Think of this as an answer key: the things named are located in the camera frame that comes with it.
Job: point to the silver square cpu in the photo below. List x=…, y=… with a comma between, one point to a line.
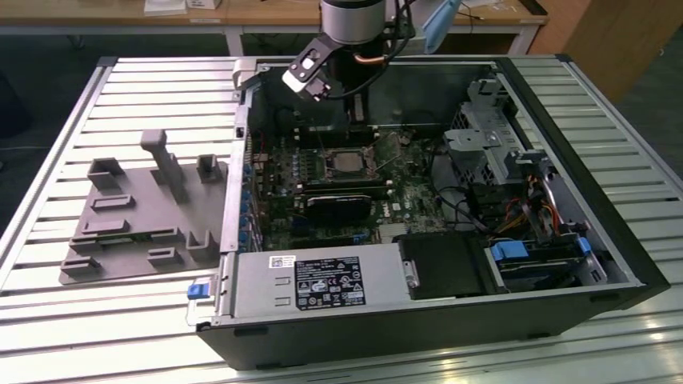
x=350, y=162

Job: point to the black cpu socket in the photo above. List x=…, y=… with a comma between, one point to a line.
x=328, y=170

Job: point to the black ram stick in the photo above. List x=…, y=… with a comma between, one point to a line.
x=342, y=182

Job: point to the metal disk bay cage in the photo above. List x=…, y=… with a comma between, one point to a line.
x=481, y=148

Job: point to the green motherboard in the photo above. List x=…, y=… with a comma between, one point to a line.
x=417, y=192

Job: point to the small white box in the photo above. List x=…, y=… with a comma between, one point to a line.
x=204, y=4

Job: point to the silver chipset heatsink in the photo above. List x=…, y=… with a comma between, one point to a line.
x=394, y=230

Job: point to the wooden desk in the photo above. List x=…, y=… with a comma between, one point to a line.
x=107, y=20

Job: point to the wooden cabinet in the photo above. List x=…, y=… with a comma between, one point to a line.
x=620, y=40

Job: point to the blue disk carrier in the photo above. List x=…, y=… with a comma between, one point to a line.
x=510, y=250

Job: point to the grey parts rack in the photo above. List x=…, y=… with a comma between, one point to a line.
x=145, y=224

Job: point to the grey power supply unit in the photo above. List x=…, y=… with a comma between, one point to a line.
x=257, y=284

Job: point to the green ram stick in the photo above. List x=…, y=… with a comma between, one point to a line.
x=126, y=239

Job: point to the blue case latch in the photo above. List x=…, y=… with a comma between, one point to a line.
x=198, y=290

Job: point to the black pc case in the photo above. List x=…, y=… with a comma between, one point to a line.
x=374, y=344

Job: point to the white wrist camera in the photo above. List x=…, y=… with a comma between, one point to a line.
x=308, y=76

